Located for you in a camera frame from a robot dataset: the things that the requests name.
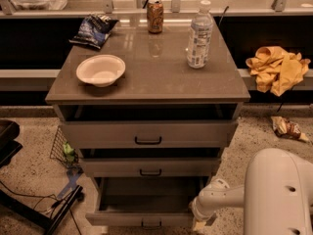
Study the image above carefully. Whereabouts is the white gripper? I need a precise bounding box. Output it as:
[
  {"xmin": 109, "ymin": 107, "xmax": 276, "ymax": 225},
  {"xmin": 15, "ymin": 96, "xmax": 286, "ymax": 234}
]
[{"xmin": 190, "ymin": 179, "xmax": 229, "ymax": 231}]

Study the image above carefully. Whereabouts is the grey bottom drawer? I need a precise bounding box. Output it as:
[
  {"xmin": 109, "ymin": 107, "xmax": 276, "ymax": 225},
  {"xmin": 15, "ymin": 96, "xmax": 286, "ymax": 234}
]
[{"xmin": 86, "ymin": 176, "xmax": 207, "ymax": 228}]

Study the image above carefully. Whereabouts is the grey drawer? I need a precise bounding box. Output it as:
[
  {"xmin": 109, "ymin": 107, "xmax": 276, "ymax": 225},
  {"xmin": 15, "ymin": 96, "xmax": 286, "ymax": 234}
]
[
  {"xmin": 86, "ymin": 176, "xmax": 207, "ymax": 228},
  {"xmin": 61, "ymin": 120, "xmax": 238, "ymax": 149},
  {"xmin": 80, "ymin": 158, "xmax": 220, "ymax": 177}
]

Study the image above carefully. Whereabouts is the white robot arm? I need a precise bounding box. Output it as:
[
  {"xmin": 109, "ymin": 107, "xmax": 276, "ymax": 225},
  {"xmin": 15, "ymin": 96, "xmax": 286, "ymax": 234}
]
[{"xmin": 190, "ymin": 148, "xmax": 313, "ymax": 235}]

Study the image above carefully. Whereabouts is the grey middle drawer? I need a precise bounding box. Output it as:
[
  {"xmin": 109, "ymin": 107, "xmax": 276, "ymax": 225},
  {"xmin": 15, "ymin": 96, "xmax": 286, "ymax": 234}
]
[{"xmin": 80, "ymin": 158, "xmax": 220, "ymax": 177}]

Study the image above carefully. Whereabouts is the grey drawer cabinet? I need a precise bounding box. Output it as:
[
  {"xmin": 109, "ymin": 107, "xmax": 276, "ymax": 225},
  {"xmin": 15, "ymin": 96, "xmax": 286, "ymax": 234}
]
[{"xmin": 45, "ymin": 13, "xmax": 251, "ymax": 201}]

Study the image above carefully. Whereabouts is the grey top drawer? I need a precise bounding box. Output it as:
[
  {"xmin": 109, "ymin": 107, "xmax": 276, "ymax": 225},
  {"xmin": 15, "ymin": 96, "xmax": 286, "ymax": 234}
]
[{"xmin": 61, "ymin": 120, "xmax": 238, "ymax": 149}]

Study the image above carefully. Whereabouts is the crumpled snack wrapper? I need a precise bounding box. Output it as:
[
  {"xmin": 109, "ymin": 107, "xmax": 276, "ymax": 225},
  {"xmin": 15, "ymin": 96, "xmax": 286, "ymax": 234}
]
[{"xmin": 271, "ymin": 117, "xmax": 310, "ymax": 143}]

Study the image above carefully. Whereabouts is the blue tape on floor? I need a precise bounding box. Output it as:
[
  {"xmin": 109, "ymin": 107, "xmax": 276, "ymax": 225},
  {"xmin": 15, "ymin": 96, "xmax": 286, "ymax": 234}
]
[{"xmin": 57, "ymin": 168, "xmax": 82, "ymax": 199}]

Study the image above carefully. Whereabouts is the green object in basket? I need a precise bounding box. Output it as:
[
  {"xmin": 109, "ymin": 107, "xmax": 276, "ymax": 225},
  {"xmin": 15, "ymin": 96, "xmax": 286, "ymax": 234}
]
[{"xmin": 63, "ymin": 142, "xmax": 75, "ymax": 163}]

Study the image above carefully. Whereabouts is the yellow cloth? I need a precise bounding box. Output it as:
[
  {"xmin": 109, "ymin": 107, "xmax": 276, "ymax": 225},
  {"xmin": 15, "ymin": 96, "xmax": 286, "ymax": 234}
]
[{"xmin": 246, "ymin": 46, "xmax": 311, "ymax": 97}]

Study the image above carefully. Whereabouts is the black stand leg left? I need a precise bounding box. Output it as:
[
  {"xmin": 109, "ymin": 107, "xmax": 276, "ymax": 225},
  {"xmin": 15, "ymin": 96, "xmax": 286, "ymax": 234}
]
[{"xmin": 0, "ymin": 186, "xmax": 83, "ymax": 235}]

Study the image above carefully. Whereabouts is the white paper bowl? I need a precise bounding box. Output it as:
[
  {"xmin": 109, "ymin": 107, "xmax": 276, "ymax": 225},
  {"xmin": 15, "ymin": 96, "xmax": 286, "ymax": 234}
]
[{"xmin": 76, "ymin": 55, "xmax": 125, "ymax": 87}]

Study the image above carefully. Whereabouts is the clear plastic water bottle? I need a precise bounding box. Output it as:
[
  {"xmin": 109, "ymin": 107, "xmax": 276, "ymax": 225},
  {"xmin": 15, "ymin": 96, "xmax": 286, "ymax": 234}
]
[{"xmin": 187, "ymin": 0, "xmax": 213, "ymax": 69}]

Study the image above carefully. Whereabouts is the black chair base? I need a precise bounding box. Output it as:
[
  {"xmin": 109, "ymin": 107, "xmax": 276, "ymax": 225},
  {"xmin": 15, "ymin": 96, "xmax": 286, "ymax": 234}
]
[{"xmin": 0, "ymin": 119, "xmax": 22, "ymax": 167}]

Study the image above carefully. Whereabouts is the orange soda can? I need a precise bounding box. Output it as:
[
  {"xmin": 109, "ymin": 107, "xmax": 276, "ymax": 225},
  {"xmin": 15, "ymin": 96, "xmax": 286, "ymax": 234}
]
[{"xmin": 147, "ymin": 0, "xmax": 163, "ymax": 33}]

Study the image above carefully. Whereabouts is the blue chip bag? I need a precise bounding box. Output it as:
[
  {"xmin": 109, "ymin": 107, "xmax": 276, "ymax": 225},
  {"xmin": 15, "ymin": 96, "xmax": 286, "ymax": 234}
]
[{"xmin": 69, "ymin": 14, "xmax": 118, "ymax": 50}]

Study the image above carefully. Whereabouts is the black floor cable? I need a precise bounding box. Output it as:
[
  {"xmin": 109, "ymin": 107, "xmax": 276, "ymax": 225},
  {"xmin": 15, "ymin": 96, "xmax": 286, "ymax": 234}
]
[{"xmin": 0, "ymin": 179, "xmax": 83, "ymax": 235}]

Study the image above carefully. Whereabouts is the wire mesh basket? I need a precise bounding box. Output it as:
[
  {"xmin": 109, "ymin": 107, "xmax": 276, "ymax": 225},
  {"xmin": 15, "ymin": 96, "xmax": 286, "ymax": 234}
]
[{"xmin": 50, "ymin": 127, "xmax": 78, "ymax": 168}]

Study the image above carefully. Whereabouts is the black cable behind cabinet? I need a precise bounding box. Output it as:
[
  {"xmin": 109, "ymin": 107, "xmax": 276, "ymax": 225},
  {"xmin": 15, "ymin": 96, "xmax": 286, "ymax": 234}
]
[{"xmin": 217, "ymin": 5, "xmax": 230, "ymax": 27}]

